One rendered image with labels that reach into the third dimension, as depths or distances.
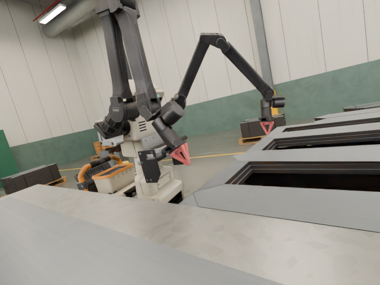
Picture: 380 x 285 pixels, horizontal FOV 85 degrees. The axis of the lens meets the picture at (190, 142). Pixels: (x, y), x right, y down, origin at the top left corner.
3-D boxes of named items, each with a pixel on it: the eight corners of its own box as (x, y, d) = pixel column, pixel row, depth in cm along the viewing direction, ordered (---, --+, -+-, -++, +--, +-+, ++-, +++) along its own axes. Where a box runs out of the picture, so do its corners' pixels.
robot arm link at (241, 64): (212, 40, 108) (213, 44, 99) (220, 31, 105) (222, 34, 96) (263, 94, 123) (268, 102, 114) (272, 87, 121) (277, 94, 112)
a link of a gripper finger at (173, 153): (201, 156, 78) (186, 135, 79) (193, 162, 72) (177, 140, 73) (189, 164, 82) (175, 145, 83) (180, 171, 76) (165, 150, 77)
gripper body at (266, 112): (275, 120, 123) (274, 108, 123) (270, 119, 114) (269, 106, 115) (263, 121, 126) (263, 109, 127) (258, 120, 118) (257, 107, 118)
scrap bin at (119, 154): (130, 163, 615) (124, 145, 606) (122, 168, 574) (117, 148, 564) (112, 167, 629) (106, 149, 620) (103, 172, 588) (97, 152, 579)
